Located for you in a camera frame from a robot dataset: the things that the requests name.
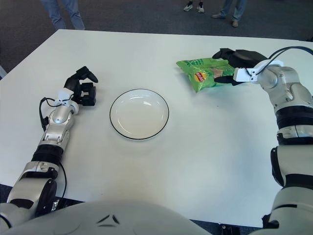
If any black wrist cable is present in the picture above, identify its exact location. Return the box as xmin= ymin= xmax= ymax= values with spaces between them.
xmin=39 ymin=97 xmax=62 ymax=133
xmin=246 ymin=46 xmax=313 ymax=76

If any person with tan shoes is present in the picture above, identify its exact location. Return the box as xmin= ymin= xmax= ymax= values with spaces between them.
xmin=211 ymin=0 xmax=247 ymax=27

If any white plate black rim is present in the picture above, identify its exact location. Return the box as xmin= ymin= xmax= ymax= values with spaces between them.
xmin=109 ymin=88 xmax=170 ymax=141

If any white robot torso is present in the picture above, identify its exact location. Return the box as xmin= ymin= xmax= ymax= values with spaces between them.
xmin=0 ymin=198 xmax=211 ymax=235

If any person with blue shoes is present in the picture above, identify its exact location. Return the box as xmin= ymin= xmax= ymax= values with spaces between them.
xmin=40 ymin=0 xmax=86 ymax=31

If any person with white sneakers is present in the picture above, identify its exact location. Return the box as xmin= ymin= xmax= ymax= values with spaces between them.
xmin=183 ymin=0 xmax=205 ymax=13

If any green chips snack bag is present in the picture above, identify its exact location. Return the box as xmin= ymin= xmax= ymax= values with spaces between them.
xmin=176 ymin=56 xmax=237 ymax=94

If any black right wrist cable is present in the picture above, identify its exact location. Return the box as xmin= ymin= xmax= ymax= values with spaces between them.
xmin=246 ymin=46 xmax=313 ymax=76

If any black left elbow cable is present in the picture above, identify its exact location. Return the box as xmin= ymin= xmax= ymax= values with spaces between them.
xmin=57 ymin=164 xmax=67 ymax=199

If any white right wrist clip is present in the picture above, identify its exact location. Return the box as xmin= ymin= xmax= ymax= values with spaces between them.
xmin=233 ymin=60 xmax=284 ymax=84

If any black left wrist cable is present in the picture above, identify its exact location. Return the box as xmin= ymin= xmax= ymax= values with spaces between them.
xmin=39 ymin=97 xmax=62 ymax=133

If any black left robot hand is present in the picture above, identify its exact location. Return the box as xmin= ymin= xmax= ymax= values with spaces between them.
xmin=63 ymin=66 xmax=99 ymax=107

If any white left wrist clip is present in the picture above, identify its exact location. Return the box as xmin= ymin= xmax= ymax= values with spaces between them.
xmin=57 ymin=89 xmax=74 ymax=106

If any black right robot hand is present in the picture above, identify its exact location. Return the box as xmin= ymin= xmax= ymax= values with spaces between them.
xmin=212 ymin=48 xmax=268 ymax=86

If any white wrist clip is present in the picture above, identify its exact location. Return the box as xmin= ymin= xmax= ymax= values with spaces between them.
xmin=233 ymin=60 xmax=284 ymax=84
xmin=57 ymin=89 xmax=74 ymax=106

